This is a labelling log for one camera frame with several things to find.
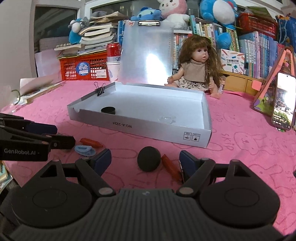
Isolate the white cardboard box tray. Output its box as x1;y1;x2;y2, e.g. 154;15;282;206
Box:
67;82;212;148

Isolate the black round cap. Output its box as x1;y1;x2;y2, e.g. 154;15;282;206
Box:
101;106;116;114

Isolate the small blue plush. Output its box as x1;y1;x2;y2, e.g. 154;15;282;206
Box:
130;7;163;21

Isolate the label printer box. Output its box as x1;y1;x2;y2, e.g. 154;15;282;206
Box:
220;49;245;74

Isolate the blue plush toy right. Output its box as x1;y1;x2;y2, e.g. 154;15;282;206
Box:
199;0;239;50

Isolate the row of upright books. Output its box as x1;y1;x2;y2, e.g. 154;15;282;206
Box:
173;15;284;79

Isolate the small clear cap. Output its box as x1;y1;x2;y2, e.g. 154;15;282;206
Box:
158;116;176;125

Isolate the black round disc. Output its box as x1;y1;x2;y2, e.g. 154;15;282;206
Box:
137;146;161;172

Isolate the translucent clipboard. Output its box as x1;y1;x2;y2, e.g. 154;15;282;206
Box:
118;20;174;85

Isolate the stack of books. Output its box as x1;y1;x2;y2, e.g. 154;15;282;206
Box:
54;11;128;51

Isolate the pink bunny towel mat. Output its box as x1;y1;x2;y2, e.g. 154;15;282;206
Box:
0;79;296;236

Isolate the wooden drawer box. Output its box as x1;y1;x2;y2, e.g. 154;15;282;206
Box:
222;70;265;96

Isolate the pink phone stand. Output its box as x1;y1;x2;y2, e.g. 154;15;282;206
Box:
252;47;295;116

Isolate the blue hair clip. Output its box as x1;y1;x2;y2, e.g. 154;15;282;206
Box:
74;145;96;157

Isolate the white pink bunny plush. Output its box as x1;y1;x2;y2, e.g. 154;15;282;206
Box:
158;0;190;30

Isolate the red soda can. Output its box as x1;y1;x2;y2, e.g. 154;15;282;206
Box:
106;42;121;62

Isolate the blue white plush left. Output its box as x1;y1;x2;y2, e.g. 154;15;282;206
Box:
68;17;89;45

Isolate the smartphone on stand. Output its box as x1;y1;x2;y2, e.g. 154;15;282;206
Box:
271;72;295;131

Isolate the black binder clip on box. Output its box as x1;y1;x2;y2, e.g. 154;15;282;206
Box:
94;82;105;96

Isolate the brown haired doll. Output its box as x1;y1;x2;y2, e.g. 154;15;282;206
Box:
165;35;224;99

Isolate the white paper cup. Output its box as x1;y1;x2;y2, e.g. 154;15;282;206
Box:
106;62;120;82

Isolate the red plastic basket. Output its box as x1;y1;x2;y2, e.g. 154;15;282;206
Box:
59;51;109;81

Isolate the red basket on books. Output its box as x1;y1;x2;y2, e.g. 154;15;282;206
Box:
237;13;278;40

